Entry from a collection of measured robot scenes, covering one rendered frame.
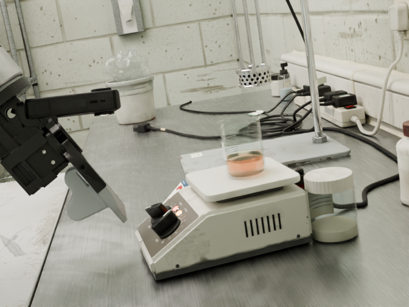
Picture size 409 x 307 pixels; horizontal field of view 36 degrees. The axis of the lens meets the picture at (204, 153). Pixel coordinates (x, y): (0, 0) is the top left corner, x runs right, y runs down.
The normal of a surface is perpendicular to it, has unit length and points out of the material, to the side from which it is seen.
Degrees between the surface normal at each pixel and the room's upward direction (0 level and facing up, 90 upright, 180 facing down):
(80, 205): 78
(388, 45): 90
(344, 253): 0
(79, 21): 90
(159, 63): 90
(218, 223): 90
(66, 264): 0
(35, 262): 0
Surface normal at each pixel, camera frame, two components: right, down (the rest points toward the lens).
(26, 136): 0.20, 0.04
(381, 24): -0.98, 0.18
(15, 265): -0.15, -0.96
